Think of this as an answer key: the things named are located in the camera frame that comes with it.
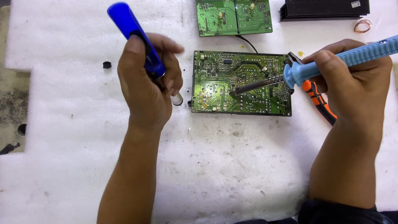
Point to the blue desoldering pump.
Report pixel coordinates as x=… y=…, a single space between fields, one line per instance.
x=129 y=23

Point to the black finned heat sink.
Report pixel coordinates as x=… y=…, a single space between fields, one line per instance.
x=320 y=9

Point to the small black cap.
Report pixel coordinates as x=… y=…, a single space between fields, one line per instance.
x=107 y=65

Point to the person's dark clothing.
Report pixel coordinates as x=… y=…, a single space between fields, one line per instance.
x=335 y=214

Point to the green circuit board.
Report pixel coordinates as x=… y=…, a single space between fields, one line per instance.
x=233 y=18
x=248 y=99

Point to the orange and black pliers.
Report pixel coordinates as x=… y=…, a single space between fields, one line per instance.
x=321 y=104

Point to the black scrap piece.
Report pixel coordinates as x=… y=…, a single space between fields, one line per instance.
x=9 y=148

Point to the light blue soldering iron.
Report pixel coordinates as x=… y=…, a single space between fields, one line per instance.
x=357 y=56

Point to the white foam sheet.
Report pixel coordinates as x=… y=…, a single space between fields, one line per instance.
x=217 y=161

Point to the person's left hand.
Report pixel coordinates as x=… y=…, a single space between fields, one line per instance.
x=140 y=93

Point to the person's right hand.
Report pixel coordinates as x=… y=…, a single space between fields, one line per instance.
x=357 y=87

